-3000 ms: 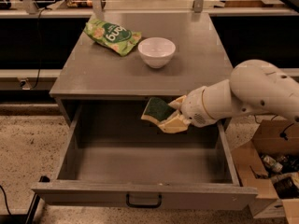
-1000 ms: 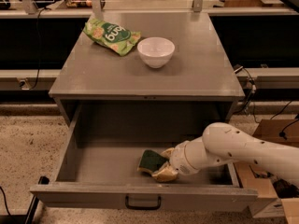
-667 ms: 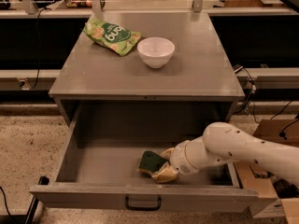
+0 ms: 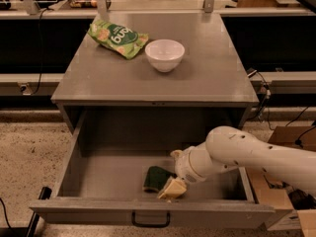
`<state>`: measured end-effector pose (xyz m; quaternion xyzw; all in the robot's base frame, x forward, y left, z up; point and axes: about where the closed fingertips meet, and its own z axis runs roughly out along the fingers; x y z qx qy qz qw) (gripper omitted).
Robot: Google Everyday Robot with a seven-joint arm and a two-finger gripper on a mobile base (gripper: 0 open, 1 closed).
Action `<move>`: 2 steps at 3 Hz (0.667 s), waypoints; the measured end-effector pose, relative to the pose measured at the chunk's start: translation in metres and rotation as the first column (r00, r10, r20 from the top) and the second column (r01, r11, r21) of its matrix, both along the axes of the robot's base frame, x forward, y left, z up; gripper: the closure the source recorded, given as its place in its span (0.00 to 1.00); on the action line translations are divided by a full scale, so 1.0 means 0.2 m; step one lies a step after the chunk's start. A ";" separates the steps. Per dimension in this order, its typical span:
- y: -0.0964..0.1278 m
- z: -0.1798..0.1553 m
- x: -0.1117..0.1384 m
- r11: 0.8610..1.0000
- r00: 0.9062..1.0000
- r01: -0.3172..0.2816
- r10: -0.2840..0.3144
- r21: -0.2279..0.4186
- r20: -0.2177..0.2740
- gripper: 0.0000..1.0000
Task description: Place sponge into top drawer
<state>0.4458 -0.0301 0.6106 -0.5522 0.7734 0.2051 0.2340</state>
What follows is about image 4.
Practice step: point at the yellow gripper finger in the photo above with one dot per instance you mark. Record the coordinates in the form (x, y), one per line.
(174, 188)

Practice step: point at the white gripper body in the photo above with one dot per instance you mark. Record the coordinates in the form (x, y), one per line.
(183, 168)

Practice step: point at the green and yellow sponge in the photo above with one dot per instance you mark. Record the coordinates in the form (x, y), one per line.
(156, 178)

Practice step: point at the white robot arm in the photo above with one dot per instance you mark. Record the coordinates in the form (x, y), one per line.
(227, 147)

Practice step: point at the open grey top drawer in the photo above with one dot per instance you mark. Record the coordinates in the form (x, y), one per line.
(112, 149)

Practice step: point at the grey drawer cabinet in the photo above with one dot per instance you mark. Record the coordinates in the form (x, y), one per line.
(210, 73)

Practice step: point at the cardboard box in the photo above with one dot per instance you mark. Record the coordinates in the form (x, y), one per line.
(294, 210)

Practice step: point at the white bowl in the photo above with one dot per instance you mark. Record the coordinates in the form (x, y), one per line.
(164, 54)

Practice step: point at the green chip bag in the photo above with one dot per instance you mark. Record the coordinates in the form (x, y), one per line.
(120, 39)

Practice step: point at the black drawer handle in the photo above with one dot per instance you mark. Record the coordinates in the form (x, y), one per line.
(145, 220)

